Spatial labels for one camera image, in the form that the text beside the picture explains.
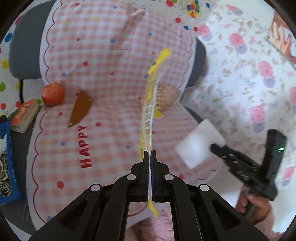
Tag woven bamboo basket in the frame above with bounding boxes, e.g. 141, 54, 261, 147
155, 84, 179, 111

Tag white foam block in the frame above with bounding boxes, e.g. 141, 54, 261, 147
175, 119, 226, 169

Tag pink fuzzy right sleeve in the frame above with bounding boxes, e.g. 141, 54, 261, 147
125, 209, 283, 240

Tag sunflower seed shells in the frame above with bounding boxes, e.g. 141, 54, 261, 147
0, 153, 12, 197

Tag grey padded chair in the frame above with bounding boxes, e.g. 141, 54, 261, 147
7, 0, 208, 235

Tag brown leaf shaped card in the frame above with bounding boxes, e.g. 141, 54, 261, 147
68, 90, 92, 128

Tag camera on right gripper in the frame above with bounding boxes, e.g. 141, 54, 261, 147
259, 129, 287, 185

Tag clear yellow snack wrapper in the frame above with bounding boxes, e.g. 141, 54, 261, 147
138, 47, 173, 218

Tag right hand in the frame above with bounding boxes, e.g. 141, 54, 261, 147
235, 186, 271, 225

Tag red apple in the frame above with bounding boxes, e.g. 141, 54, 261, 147
41, 84, 65, 108

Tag pink checkered cloth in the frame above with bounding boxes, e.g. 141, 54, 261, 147
26, 0, 224, 229

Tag blue plastic basket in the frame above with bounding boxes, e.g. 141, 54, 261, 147
1, 121, 21, 206

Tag stack of wooden sticks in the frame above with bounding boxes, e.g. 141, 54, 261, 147
11, 99, 39, 133

